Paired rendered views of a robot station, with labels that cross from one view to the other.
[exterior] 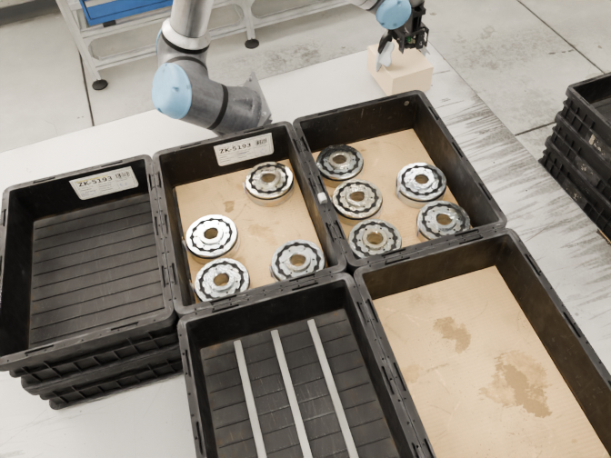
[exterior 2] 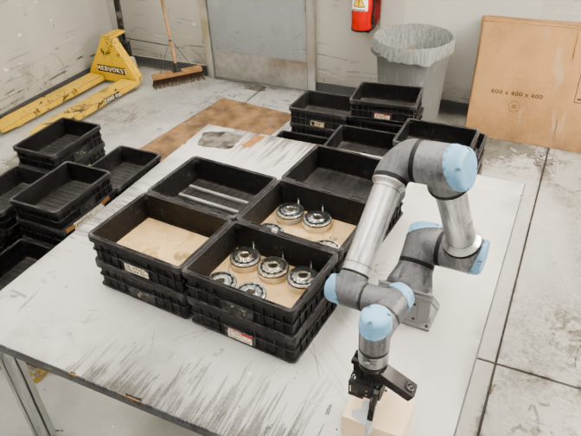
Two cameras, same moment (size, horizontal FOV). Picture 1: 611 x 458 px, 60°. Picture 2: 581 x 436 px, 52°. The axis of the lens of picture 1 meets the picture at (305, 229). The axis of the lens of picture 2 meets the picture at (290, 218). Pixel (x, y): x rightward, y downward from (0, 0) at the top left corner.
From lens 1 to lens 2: 2.14 m
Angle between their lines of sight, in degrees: 83
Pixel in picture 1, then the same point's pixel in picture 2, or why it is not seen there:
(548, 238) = (169, 374)
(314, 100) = (414, 368)
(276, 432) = (222, 201)
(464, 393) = (165, 243)
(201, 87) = (411, 239)
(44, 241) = not seen: hidden behind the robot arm
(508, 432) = (141, 243)
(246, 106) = (399, 276)
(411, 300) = not seen: hidden behind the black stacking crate
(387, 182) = (271, 293)
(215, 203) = (341, 235)
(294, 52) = not seen: outside the picture
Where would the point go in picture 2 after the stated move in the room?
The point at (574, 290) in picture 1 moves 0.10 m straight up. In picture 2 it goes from (140, 354) to (134, 330)
